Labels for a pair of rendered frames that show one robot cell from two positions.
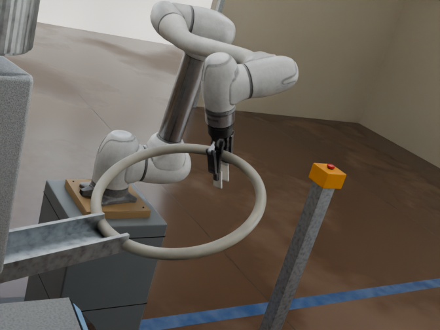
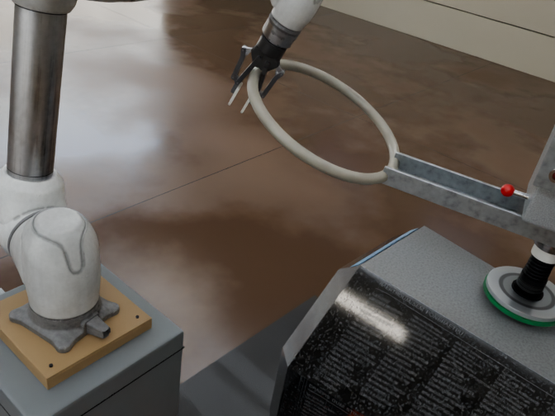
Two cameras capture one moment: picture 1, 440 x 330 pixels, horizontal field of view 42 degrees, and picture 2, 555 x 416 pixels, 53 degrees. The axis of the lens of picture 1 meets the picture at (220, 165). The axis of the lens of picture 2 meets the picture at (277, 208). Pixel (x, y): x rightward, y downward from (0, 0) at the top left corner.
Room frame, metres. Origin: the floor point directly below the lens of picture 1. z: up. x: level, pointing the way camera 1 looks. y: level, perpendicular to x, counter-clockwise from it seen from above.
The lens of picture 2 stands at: (1.99, 1.44, 1.81)
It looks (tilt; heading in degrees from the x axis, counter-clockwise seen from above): 32 degrees down; 252
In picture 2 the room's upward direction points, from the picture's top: 10 degrees clockwise
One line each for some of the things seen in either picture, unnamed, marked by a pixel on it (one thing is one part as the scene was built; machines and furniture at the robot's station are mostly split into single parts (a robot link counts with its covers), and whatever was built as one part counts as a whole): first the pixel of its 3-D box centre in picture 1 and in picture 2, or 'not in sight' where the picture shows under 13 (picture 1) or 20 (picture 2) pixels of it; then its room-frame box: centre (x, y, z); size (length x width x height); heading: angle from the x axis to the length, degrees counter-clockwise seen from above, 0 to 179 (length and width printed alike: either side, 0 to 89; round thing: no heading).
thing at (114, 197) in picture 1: (105, 188); (71, 309); (2.12, 0.43, 0.86); 0.22 x 0.18 x 0.06; 138
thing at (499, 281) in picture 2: not in sight; (526, 292); (0.94, 0.50, 0.92); 0.21 x 0.21 x 0.01
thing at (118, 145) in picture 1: (118, 158); (59, 256); (2.14, 0.40, 1.00); 0.18 x 0.16 x 0.22; 119
